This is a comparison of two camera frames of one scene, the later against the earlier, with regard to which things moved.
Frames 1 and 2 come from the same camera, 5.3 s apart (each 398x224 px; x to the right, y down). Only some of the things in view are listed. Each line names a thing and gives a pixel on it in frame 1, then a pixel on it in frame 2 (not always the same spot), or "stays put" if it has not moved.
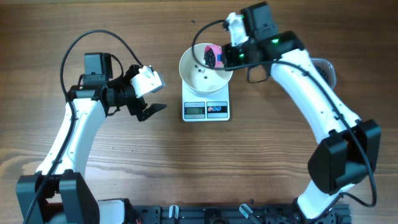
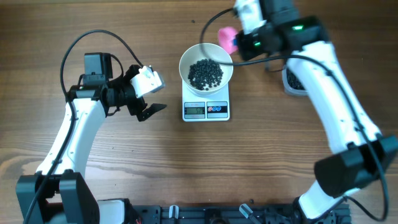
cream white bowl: (196, 75) stays put
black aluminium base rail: (231, 214) stays put
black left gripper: (139, 104) stays put
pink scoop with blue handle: (218, 53) -> (226, 36)
